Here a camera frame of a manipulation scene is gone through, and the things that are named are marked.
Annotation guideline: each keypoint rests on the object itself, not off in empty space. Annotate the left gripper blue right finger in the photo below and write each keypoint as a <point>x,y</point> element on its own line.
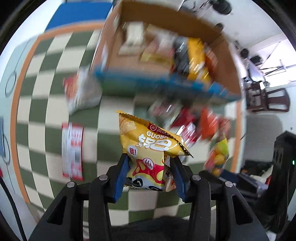
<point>235,219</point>

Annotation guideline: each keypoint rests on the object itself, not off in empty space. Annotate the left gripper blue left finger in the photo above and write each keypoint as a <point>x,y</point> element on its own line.
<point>63,220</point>

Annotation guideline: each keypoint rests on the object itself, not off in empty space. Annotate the colourful gumball candy bag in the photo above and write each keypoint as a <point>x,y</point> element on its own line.
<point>218,157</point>

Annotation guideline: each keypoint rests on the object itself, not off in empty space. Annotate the red white long snack packet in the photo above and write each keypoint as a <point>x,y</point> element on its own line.
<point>72,139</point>

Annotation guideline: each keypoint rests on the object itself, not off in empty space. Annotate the orange triangular snack bag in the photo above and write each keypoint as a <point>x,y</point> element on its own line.
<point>208,124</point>

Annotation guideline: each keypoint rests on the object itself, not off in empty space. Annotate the yellow panda chips bag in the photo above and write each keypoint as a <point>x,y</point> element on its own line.
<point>149,148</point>

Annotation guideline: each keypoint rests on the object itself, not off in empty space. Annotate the small red snack bag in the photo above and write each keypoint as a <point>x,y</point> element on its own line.
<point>185,117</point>

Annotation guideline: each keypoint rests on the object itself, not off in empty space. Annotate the white snack bag with portrait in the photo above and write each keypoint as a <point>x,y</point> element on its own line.
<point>165,112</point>

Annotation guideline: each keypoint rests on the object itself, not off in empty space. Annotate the white pizza snack bag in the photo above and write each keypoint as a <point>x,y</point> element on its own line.
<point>82,90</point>

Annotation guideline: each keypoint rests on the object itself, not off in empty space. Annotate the yellow beige snack bag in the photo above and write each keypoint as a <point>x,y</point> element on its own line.
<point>160,47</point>

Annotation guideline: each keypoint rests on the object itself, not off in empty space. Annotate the small cream carton box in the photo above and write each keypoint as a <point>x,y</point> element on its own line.
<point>134,39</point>

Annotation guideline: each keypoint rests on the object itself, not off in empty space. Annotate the brown red snack bag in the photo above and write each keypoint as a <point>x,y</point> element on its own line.
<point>224,127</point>

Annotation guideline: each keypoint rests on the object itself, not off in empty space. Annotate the red white clear snack packet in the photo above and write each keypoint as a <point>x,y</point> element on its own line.
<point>190,134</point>

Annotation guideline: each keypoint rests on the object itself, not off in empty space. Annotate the blue smartphone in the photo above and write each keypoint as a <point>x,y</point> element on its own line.
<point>2,151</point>

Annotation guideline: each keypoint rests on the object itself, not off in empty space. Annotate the dark wooden chair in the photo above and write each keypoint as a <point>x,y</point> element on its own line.
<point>258,99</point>

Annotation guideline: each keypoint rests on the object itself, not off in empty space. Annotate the green checkered table mat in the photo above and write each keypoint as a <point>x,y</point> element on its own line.
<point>38,109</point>

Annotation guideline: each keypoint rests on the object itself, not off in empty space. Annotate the cardboard box with blue front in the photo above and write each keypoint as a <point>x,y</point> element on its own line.
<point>127,75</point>

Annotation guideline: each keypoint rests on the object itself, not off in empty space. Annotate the blue cushion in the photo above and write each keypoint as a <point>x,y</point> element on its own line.
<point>79,11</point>

